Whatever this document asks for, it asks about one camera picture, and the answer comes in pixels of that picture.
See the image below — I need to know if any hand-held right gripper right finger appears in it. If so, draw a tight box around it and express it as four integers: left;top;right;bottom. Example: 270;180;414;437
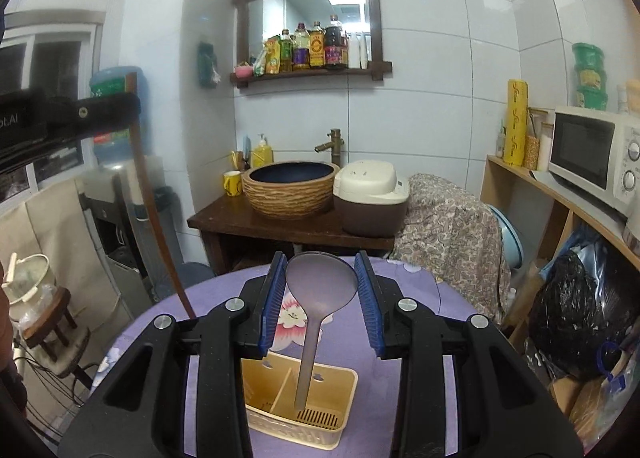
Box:
353;250;586;458

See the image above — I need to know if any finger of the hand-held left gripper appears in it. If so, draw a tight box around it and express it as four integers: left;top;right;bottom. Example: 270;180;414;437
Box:
45;92;143;141

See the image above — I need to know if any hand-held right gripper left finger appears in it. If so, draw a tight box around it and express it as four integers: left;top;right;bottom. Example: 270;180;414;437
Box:
57;250;289;458

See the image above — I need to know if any grey plastic rice spoon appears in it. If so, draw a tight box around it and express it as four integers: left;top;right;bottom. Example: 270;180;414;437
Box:
285;251;360;412

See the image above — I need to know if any beige plastic utensil holder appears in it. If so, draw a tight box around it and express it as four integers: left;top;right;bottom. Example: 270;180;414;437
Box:
240;357;360;436

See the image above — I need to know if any brown wooden chopstick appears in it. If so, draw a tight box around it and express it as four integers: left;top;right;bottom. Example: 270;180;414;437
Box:
125;72;197;319

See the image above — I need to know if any blue water jug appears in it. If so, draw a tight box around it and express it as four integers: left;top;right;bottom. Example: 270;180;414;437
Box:
89;66;146;169

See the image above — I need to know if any window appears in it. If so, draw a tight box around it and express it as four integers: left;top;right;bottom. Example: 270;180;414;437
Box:
0;10;106;189

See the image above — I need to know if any purple floral tablecloth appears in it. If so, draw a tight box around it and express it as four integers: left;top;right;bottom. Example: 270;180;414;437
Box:
92;255;503;458

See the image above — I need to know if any dark wooden vanity table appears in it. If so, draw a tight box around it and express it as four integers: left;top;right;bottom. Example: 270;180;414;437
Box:
187;195;398;276

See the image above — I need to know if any white and brown rice cooker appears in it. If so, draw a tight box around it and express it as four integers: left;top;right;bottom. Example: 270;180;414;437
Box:
333;160;411;237

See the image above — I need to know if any woven pattern wash basin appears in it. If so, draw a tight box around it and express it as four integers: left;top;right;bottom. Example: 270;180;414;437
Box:
242;161;341;219

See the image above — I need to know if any floral patterned cloth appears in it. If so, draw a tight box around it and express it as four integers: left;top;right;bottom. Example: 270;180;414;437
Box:
389;174;512;323

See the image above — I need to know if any water dispenser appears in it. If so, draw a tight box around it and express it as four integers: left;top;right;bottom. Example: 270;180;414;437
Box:
80;160;181;309

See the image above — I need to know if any yellow soap dispenser bottle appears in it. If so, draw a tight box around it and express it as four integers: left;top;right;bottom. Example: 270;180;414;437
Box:
251;134;274;169

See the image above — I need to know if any light blue plastic basin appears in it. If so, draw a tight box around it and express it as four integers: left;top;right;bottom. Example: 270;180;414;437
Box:
487;205;525;269

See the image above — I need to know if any brass faucet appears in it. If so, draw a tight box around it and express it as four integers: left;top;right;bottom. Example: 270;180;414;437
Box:
314;129;343;169

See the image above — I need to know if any yellow seasoning packet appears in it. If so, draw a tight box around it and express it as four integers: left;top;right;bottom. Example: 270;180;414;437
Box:
265;36;281;74

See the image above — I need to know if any green oil bottle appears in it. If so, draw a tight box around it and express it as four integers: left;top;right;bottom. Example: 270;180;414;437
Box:
279;29;293;72

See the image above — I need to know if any black plastic bag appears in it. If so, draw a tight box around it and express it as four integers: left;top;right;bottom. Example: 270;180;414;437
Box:
528;253;640;381

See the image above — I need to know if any light wooden shelf unit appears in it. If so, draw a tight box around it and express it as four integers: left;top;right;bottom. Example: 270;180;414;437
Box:
480;154;640;339

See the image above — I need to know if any purple label oil bottle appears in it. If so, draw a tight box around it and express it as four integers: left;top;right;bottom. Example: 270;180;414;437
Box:
292;22;312;71

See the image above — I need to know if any small wooden stool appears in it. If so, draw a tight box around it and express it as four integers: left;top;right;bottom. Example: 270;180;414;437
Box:
22;286;93;379

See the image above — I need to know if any blue plastic bag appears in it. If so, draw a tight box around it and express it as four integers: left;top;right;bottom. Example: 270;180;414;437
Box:
542;228;616;279

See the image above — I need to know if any jar of yellow grains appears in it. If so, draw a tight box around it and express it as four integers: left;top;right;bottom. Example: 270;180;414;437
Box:
523;134;541;170

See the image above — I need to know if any yellow label oil bottle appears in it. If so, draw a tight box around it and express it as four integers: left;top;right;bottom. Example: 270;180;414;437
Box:
309;21;326;69

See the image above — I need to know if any yellow wrap roll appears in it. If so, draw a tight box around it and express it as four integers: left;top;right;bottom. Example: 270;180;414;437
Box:
504;79;529;163

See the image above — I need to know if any white microwave oven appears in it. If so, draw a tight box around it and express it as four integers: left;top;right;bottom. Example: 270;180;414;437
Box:
547;105;640;216

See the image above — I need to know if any green wall packet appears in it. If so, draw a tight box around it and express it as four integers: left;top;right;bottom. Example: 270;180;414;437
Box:
197;41;221;88

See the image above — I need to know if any wooden framed wall mirror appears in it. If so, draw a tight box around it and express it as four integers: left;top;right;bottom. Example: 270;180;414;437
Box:
231;0;393;88

